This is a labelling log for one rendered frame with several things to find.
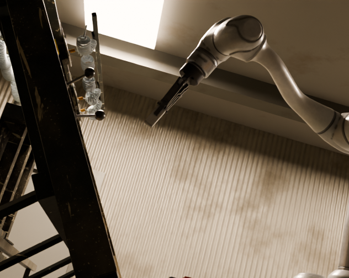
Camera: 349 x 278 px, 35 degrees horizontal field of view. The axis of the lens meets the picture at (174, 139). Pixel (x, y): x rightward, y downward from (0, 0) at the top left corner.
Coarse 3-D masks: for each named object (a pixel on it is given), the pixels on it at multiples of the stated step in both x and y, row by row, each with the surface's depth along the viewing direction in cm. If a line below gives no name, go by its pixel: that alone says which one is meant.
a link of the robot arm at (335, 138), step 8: (336, 112) 193; (336, 120) 190; (344, 120) 188; (336, 128) 190; (320, 136) 195; (328, 136) 192; (336, 136) 190; (344, 136) 187; (336, 144) 193; (344, 144) 189; (344, 152) 196
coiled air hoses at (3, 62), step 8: (0, 32) 298; (0, 40) 310; (0, 48) 309; (0, 56) 312; (8, 56) 329; (0, 64) 317; (8, 64) 323; (8, 72) 330; (8, 80) 338; (16, 88) 357; (16, 96) 363
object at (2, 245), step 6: (0, 240) 254; (0, 246) 256; (6, 246) 267; (12, 246) 279; (6, 252) 277; (12, 252) 283; (18, 252) 296; (24, 264) 322; (30, 264) 337; (30, 270) 358
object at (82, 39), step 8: (96, 16) 236; (96, 24) 243; (96, 32) 249; (80, 40) 244; (88, 40) 244; (96, 40) 255; (80, 48) 241; (88, 48) 243; (96, 48) 262; (88, 56) 259; (96, 56) 270; (88, 64) 259; (88, 80) 283; (88, 88) 280
